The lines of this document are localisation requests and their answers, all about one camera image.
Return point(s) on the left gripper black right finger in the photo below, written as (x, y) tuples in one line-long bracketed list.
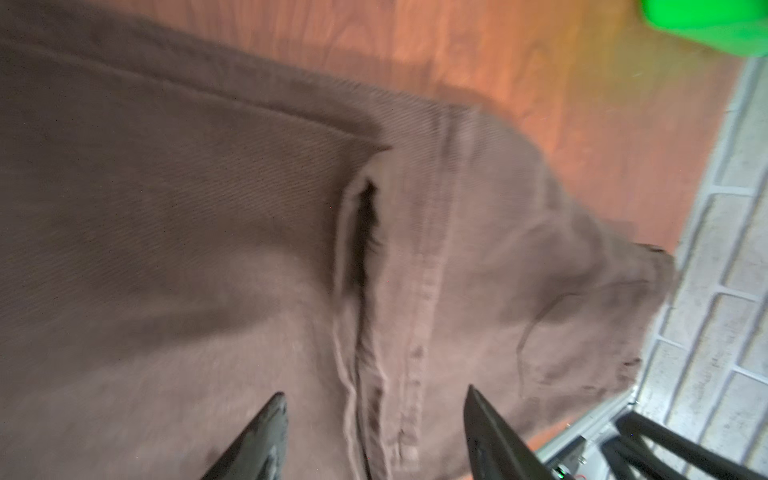
[(495, 451)]

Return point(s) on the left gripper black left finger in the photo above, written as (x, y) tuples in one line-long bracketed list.
[(259, 451)]

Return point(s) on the brown trousers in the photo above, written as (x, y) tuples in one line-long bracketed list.
[(187, 230)]

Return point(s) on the green plastic basket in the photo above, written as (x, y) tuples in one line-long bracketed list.
[(736, 27)]

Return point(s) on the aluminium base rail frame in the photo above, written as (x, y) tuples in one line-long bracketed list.
[(594, 427)]

